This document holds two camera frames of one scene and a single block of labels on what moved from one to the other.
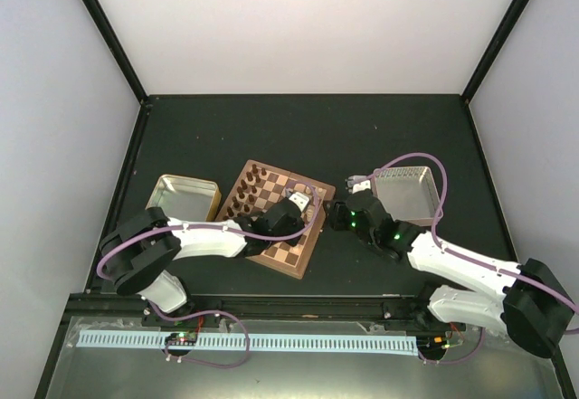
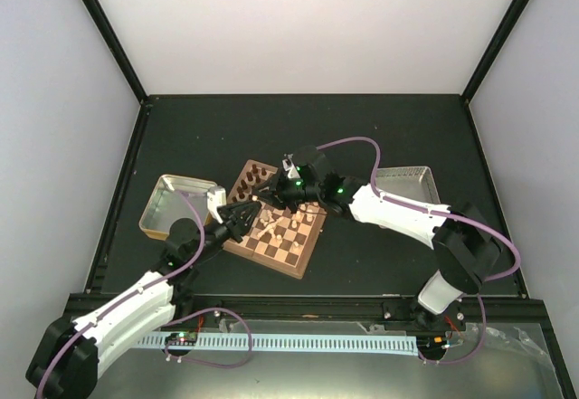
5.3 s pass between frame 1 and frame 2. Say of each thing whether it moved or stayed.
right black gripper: moved
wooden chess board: stayed
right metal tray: stayed
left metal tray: stayed
